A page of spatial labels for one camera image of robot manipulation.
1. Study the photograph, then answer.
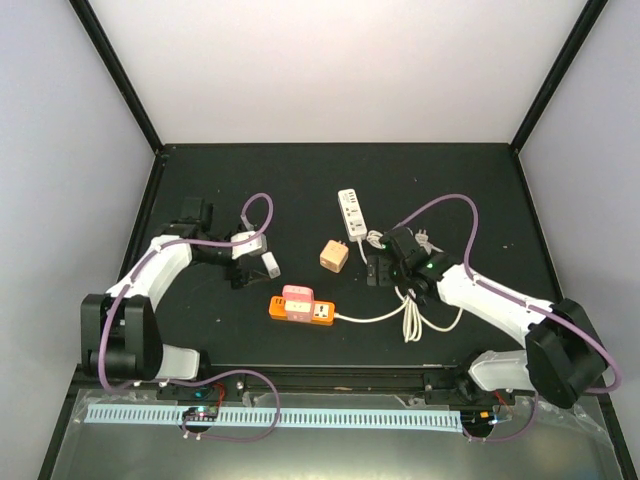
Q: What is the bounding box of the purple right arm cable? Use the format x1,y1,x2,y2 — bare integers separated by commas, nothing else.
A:
384,193,624,394

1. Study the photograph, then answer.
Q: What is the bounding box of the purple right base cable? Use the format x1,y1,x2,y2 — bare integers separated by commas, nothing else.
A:
462,392,540,445

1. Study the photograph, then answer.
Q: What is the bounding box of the black frame post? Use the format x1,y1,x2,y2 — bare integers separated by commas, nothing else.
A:
69,0,164,154
510,0,608,154

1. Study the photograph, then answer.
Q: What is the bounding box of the white power strip cable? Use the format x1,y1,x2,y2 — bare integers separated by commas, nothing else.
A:
332,289,464,344

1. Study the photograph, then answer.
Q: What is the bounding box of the black mounting rail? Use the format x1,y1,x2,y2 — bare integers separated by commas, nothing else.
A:
149,363,516,401

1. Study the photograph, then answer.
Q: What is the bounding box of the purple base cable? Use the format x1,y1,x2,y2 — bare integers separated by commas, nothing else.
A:
462,392,540,445
164,369,281,445

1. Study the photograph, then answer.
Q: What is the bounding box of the black right frame post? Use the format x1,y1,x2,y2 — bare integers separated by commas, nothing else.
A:
510,0,608,154

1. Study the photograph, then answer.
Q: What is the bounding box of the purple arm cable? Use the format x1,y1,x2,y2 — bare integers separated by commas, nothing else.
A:
98,192,275,392
384,193,624,394

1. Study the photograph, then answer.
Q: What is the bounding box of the left circuit board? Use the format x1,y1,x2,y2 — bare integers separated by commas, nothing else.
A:
182,406,219,423

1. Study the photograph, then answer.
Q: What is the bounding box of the white usb wall charger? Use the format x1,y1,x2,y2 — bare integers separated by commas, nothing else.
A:
261,252,281,279

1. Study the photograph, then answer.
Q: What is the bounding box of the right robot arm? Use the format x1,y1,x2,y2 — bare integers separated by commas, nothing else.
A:
371,227,613,409

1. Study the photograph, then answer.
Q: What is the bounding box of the light blue slotted cable duct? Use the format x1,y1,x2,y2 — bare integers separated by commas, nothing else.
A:
84,404,463,433

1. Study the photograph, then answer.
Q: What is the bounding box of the circuit board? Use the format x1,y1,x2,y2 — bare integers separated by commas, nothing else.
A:
182,406,219,423
460,410,504,427

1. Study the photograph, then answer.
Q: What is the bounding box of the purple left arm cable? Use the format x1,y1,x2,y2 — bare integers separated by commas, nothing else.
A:
98,192,275,392

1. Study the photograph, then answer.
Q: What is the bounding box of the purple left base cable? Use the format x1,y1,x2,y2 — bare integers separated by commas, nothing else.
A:
164,369,281,445

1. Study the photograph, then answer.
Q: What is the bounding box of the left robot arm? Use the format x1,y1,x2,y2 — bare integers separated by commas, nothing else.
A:
80,193,274,399

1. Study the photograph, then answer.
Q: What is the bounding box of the beige cube plug adapter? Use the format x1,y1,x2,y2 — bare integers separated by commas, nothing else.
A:
319,240,349,273

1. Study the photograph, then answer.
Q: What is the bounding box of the white power strip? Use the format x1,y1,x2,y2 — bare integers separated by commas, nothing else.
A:
337,189,368,242

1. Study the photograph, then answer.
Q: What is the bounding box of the white cube socket adapter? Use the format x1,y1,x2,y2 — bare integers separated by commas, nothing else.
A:
284,300,314,323

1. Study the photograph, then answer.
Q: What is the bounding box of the orange power strip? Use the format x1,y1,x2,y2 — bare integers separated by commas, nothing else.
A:
268,296,335,326

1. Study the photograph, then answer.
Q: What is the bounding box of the right circuit board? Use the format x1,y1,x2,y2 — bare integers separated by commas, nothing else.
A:
460,410,504,427

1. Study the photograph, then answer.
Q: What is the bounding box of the pink plug adapter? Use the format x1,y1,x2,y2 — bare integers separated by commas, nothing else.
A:
282,285,314,303

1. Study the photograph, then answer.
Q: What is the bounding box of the black left frame post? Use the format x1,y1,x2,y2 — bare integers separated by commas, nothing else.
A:
69,0,164,154

